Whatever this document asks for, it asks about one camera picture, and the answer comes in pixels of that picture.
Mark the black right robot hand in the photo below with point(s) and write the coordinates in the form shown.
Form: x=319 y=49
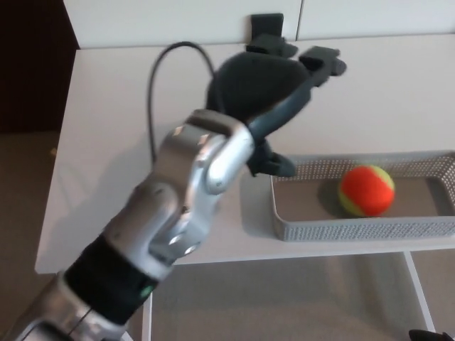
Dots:
x=428 y=336

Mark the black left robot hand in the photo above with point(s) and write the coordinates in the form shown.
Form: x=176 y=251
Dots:
x=249 y=81

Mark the orange and yellow tennis ball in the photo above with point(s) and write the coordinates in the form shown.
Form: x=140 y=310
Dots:
x=366 y=192

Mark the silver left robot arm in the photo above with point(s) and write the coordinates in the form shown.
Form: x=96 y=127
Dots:
x=185 y=177

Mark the white table leg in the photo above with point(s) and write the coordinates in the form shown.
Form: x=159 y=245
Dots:
x=421 y=298
x=147 y=319

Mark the grey perforated metal tray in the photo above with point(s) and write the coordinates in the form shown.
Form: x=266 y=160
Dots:
x=355 y=227

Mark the black clamp bracket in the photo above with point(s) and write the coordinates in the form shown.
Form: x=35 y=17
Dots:
x=266 y=23

